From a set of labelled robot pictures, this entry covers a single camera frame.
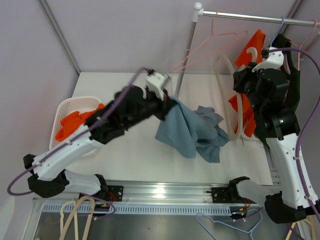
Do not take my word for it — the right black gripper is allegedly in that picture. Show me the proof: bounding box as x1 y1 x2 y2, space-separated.
233 62 267 114

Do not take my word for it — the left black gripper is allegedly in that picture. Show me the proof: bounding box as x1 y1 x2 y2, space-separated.
124 86 177 129

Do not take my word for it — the orange t shirt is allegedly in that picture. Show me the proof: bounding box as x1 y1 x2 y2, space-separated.
55 103 105 142
235 29 266 138

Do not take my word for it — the wooden hanger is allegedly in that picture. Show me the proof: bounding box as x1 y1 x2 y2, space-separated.
285 216 317 240
214 46 260 141

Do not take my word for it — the blue grey t shirt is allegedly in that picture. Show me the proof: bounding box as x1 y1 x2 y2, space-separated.
155 97 229 163

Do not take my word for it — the green and pink shirt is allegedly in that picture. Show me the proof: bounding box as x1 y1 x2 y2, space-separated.
254 33 302 146

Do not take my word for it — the pink wire hanger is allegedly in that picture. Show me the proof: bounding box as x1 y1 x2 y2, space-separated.
170 9 249 74

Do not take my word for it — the blue wire hanger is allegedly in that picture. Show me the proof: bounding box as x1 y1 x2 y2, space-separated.
195 208 263 240
269 16 285 47

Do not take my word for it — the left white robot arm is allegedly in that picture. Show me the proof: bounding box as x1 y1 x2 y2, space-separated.
23 85 177 201

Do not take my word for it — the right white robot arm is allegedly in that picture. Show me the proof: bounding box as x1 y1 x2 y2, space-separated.
227 62 320 224

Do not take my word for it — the metal clothes rack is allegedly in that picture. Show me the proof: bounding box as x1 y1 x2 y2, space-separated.
170 0 320 97

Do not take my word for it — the white plastic laundry basket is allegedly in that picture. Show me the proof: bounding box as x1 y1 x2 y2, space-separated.
49 96 102 150

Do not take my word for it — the wooden hangers bottom left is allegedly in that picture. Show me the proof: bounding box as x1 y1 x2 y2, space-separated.
59 196 95 240

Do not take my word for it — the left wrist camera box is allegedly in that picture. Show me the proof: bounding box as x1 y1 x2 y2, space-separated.
145 71 171 100

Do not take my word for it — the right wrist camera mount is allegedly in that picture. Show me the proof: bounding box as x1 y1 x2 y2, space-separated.
252 46 284 72

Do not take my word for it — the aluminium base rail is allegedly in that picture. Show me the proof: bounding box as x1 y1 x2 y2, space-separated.
32 159 303 216

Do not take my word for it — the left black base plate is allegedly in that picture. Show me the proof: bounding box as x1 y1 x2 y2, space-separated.
85 185 124 202

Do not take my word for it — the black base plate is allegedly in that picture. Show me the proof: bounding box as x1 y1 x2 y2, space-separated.
85 185 124 202
211 186 255 204

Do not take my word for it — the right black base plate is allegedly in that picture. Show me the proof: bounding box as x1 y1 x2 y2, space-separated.
211 186 255 204

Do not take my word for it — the blue wire hanger on floor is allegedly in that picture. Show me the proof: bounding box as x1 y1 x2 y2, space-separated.
195 208 263 240

